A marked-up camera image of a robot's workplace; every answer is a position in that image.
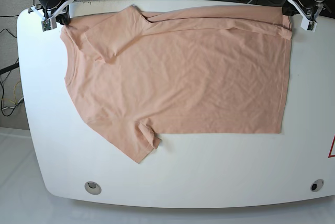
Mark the table cable grommet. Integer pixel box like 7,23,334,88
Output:
310,179,324,192
84,182,102,195

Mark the peach pink T-shirt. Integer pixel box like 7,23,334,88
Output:
60,6,293,163

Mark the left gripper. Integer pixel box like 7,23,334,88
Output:
282,0,325,21

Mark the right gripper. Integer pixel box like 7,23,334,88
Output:
28,0,80,25

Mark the left table cable grommet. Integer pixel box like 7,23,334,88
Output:
84,182,102,195

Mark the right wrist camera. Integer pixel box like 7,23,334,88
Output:
41,18,57,32

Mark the red triangle warning sticker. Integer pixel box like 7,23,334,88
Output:
328,136,335,158

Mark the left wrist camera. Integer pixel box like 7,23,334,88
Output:
300,17,317,32

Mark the right table cable grommet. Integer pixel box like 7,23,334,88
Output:
310,179,324,192

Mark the black floor cable left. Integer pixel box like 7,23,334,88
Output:
0,28,25,117

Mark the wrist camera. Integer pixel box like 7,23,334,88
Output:
300,17,317,32
41,18,57,32

